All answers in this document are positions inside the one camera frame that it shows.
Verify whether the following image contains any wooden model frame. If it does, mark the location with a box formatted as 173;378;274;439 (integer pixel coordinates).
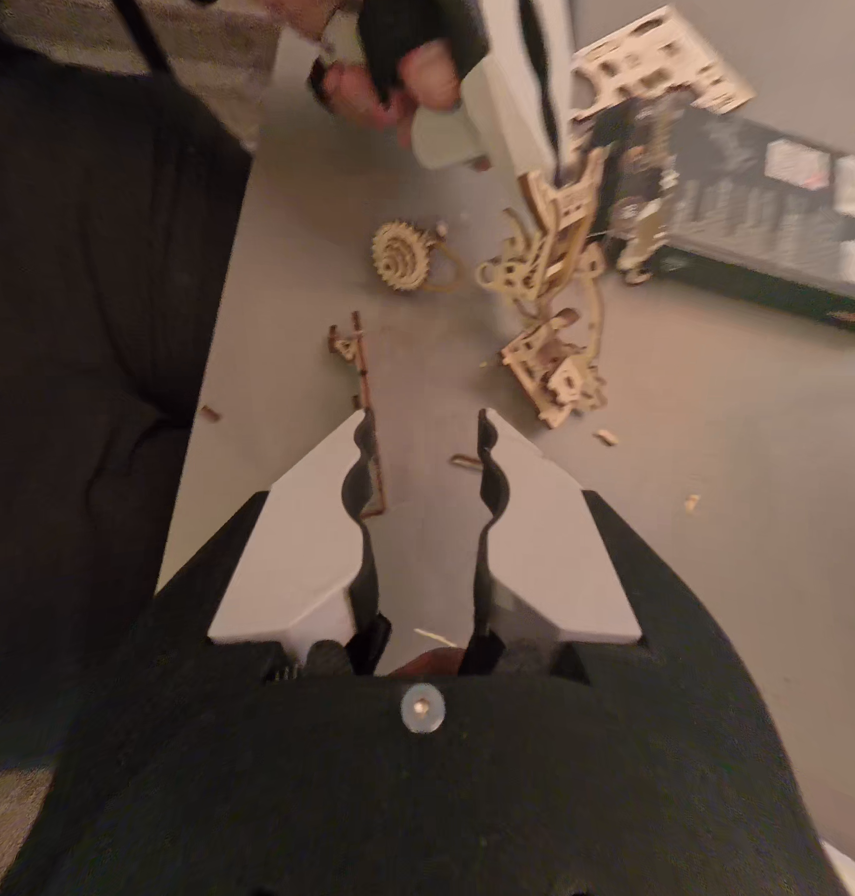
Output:
475;149;612;431

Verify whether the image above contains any punched wooden parts sheet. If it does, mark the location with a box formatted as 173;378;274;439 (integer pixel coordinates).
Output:
569;4;757;153

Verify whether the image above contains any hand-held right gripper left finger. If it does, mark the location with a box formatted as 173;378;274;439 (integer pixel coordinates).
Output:
208;410;391;664

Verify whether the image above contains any wooden gear assembly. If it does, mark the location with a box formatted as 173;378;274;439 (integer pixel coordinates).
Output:
370;217;445;295

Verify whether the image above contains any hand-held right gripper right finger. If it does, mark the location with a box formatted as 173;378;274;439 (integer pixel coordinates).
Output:
473;408;644;648

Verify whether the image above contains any yellow rubber band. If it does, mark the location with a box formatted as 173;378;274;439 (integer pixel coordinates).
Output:
426;244;466;295

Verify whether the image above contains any black metal pole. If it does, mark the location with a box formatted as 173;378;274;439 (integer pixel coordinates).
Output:
111;0;172;76

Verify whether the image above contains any wooden body plate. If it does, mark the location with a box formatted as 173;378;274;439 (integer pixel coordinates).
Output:
499;310;608;431

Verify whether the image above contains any person's left hand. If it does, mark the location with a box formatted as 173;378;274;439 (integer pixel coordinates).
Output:
307;38;470;148

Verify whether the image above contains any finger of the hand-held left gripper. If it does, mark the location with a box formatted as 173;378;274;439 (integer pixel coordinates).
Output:
538;0;577;170
478;0;559;177

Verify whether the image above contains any black model kit box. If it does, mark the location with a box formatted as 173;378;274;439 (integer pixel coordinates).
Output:
594;90;855;338

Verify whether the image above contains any dark wooden strip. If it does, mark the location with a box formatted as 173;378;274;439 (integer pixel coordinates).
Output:
327;311;388;520

